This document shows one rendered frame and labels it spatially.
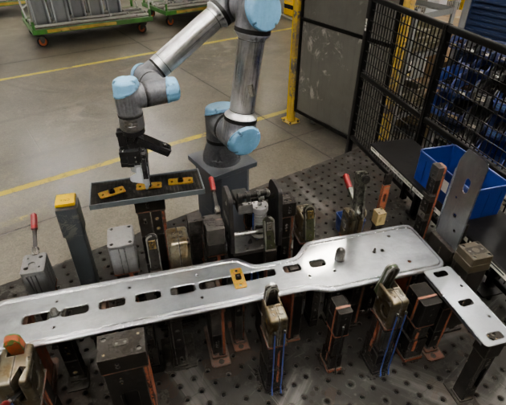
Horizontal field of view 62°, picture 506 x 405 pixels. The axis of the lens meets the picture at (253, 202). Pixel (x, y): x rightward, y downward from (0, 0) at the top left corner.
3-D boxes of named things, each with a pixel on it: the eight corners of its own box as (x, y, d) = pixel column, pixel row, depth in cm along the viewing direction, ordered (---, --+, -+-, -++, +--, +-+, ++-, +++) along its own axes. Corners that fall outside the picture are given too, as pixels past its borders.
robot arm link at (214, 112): (227, 126, 172) (226, 94, 164) (244, 140, 162) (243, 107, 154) (200, 133, 167) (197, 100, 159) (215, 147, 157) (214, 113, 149)
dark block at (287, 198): (277, 290, 167) (283, 203, 142) (271, 277, 173) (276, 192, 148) (289, 288, 168) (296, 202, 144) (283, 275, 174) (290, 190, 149)
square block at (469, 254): (442, 334, 151) (474, 260, 130) (428, 317, 157) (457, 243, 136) (461, 329, 153) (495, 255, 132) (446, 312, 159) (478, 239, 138)
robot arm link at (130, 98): (144, 80, 120) (114, 86, 117) (149, 116, 127) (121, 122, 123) (135, 71, 126) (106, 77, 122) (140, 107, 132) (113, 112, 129)
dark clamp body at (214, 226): (207, 315, 157) (201, 236, 135) (201, 289, 167) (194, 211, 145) (236, 309, 159) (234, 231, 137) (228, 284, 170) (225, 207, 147)
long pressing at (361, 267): (-26, 369, 107) (-28, 365, 106) (-7, 301, 124) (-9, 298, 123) (448, 267, 137) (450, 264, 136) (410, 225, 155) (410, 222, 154)
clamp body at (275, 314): (262, 400, 131) (265, 329, 110) (251, 366, 140) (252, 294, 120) (290, 393, 133) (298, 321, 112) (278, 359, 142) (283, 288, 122)
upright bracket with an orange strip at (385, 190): (362, 279, 172) (385, 174, 143) (361, 276, 174) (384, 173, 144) (369, 277, 173) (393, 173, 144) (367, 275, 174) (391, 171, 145)
